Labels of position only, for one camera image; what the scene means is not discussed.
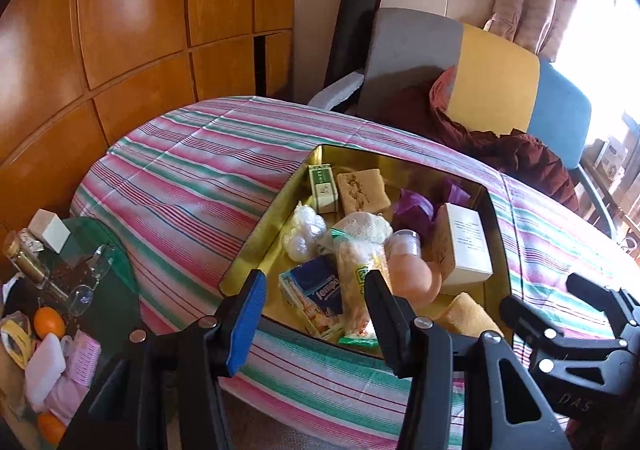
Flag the white foam block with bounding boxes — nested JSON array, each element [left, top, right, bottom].
[[24, 332, 67, 413]]

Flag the green glass side table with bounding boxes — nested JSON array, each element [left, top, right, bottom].
[[0, 217, 141, 436]]

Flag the cream cardboard box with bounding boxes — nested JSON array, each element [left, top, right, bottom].
[[430, 202, 495, 287]]

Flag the striped tablecloth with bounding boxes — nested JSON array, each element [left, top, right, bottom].
[[69, 96, 640, 448]]

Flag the gold tin box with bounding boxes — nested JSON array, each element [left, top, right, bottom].
[[218, 144, 516, 361]]

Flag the clear snack packet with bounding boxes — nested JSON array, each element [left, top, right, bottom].
[[332, 235, 388, 347]]

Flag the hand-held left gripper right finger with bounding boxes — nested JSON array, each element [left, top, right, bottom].
[[364, 269, 573, 450]]

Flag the white printed carton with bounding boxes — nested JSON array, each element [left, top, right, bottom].
[[595, 139, 628, 181]]

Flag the wooden panelled cabinet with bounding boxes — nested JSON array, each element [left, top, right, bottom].
[[0, 0, 301, 241]]

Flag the purple plastic bag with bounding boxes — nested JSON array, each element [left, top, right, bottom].
[[391, 180, 468, 238]]

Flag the pink ribbed pouch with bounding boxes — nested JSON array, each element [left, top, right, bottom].
[[65, 332, 102, 387]]

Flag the pink cloth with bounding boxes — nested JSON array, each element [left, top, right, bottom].
[[44, 377, 88, 426]]

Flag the eyeglasses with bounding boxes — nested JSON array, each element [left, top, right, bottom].
[[67, 244, 115, 317]]

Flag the peach bottle with clear cap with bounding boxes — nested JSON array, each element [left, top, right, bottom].
[[385, 228, 443, 308]]

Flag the dark red jacket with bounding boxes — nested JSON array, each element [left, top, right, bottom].
[[367, 65, 581, 213]]

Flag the white plastic bag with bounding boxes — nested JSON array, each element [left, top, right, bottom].
[[282, 201, 328, 263]]

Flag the grey yellow blue sofa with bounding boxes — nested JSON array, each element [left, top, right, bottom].
[[307, 7, 618, 238]]

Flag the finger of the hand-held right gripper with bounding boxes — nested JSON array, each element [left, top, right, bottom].
[[500, 295, 628, 361], [567, 272, 640, 346]]

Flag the glass bottle with gold cap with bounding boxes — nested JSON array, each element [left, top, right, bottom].
[[2, 230, 71, 303]]

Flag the green white small box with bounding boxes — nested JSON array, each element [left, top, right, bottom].
[[306, 163, 340, 215]]

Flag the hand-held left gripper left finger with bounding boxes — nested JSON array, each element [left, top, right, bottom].
[[60, 269, 268, 450]]

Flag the brown sponge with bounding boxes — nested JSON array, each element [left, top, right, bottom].
[[336, 168, 392, 218]]

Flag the yellow sponge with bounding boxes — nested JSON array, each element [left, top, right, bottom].
[[435, 292, 506, 338]]

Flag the wooden shelf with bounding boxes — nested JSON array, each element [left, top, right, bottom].
[[582, 130, 640, 256]]

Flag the yellow white band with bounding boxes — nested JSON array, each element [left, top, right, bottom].
[[0, 317, 33, 371]]

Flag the black rolled mat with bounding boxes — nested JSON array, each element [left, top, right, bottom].
[[324, 0, 382, 91]]

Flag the orange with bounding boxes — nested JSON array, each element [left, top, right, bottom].
[[37, 411, 67, 446], [33, 306, 67, 340]]

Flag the blue tissue pack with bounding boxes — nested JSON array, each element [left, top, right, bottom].
[[278, 254, 346, 337]]

